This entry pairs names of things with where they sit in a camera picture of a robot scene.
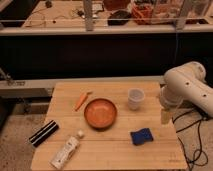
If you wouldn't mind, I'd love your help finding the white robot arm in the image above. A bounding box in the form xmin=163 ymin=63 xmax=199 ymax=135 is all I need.
xmin=159 ymin=61 xmax=213 ymax=117

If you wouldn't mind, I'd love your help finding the orange carrot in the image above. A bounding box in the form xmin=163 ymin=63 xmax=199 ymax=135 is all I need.
xmin=74 ymin=91 xmax=92 ymax=111

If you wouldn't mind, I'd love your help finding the orange bowl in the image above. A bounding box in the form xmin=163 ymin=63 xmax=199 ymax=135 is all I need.
xmin=84 ymin=98 xmax=117 ymax=129

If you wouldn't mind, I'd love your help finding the white plastic cup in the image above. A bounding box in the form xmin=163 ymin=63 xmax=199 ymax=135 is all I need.
xmin=128 ymin=88 xmax=145 ymax=110

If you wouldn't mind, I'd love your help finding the blue sponge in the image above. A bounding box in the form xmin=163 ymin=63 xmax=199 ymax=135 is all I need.
xmin=130 ymin=128 xmax=153 ymax=145

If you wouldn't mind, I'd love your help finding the black object on workbench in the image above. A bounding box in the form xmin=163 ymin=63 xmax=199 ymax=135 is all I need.
xmin=107 ymin=10 xmax=131 ymax=26

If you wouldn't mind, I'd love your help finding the orange basket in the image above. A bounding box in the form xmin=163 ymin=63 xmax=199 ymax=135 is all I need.
xmin=131 ymin=4 xmax=153 ymax=25

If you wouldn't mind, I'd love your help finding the white plastic bottle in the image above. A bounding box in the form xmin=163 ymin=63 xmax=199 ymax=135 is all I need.
xmin=50 ymin=130 xmax=84 ymax=170

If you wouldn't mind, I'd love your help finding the wooden background workbench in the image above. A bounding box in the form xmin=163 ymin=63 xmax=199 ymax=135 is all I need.
xmin=23 ymin=0 xmax=213 ymax=29

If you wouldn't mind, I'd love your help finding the metal frame rail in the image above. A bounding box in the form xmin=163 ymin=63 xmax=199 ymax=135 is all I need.
xmin=0 ymin=20 xmax=213 ymax=36

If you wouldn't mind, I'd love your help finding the black cable on floor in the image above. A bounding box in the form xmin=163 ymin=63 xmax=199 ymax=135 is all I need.
xmin=172 ymin=109 xmax=210 ymax=171

